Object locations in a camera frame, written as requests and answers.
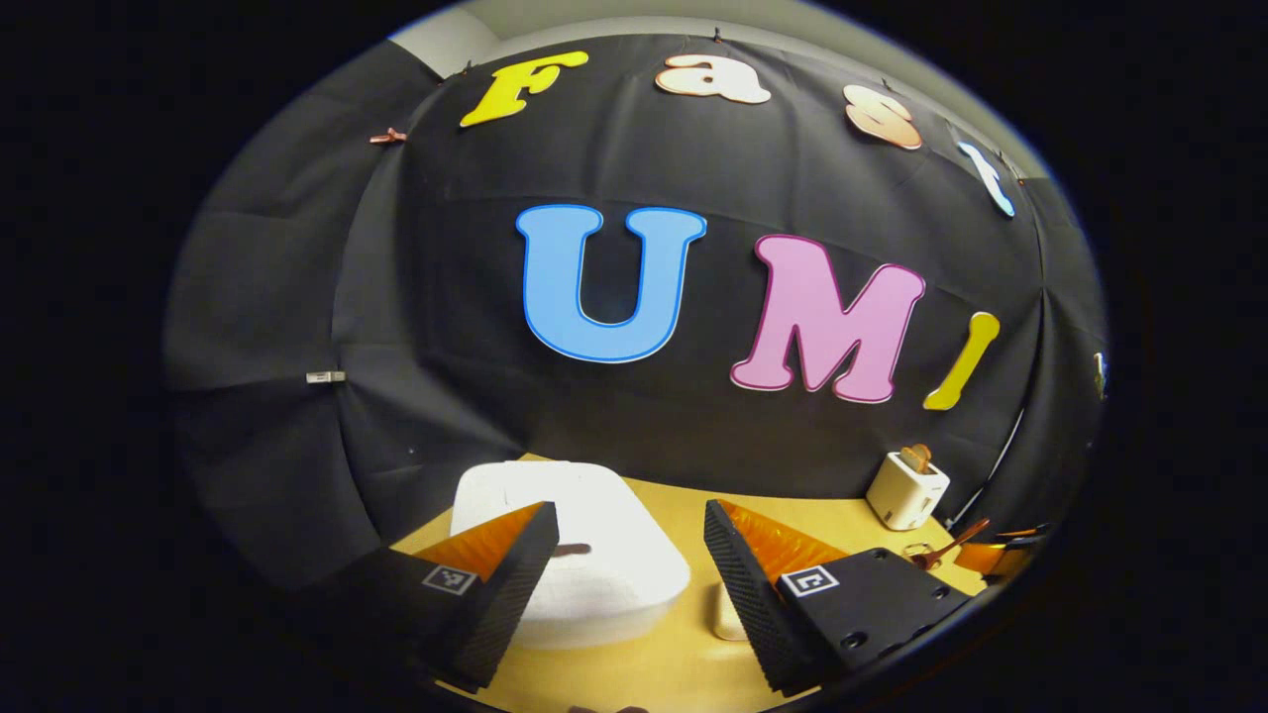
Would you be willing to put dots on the copper clip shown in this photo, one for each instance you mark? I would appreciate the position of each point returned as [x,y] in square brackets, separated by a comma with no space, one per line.
[388,136]

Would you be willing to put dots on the white rice cooker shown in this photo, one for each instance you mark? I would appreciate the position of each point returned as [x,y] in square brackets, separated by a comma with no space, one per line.
[614,555]

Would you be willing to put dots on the clear plastic container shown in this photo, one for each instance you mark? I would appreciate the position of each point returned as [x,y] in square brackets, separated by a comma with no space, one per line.
[727,616]

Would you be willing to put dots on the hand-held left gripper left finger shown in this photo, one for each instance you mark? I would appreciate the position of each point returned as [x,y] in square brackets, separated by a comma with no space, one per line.
[505,604]

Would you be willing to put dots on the white toaster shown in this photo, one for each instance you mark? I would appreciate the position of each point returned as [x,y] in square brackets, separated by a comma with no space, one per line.
[906,495]

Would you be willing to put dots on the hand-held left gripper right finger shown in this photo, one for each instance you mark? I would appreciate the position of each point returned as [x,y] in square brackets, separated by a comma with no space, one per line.
[748,594]

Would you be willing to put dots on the black backdrop cloth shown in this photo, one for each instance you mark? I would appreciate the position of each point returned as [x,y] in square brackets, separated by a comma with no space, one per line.
[446,347]

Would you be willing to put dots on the brown wooden spoon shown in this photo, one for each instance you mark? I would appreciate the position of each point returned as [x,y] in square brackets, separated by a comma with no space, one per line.
[956,544]

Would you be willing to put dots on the brown toast slice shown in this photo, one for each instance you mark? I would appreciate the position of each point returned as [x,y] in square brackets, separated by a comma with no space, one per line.
[909,460]
[922,455]

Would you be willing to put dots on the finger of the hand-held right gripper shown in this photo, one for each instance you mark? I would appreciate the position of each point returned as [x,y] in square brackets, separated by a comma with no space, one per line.
[991,560]

